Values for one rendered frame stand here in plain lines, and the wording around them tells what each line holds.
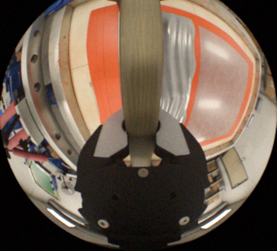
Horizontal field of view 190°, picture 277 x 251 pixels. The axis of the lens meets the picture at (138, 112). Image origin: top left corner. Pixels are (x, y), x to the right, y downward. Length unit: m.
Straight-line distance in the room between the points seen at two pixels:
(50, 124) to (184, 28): 0.35
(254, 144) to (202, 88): 3.75
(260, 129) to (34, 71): 3.97
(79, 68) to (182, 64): 0.20
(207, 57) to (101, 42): 0.21
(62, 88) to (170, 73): 0.20
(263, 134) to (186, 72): 3.68
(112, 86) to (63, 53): 0.14
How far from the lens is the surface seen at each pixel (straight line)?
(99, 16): 0.21
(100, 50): 0.18
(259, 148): 3.88
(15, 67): 0.65
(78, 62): 0.20
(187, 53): 0.18
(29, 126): 0.28
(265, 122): 3.70
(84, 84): 0.20
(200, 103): 0.23
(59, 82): 0.20
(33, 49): 0.25
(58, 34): 0.22
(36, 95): 0.23
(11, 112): 0.47
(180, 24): 0.19
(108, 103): 0.19
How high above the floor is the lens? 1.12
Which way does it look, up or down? 58 degrees down
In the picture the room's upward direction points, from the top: 180 degrees clockwise
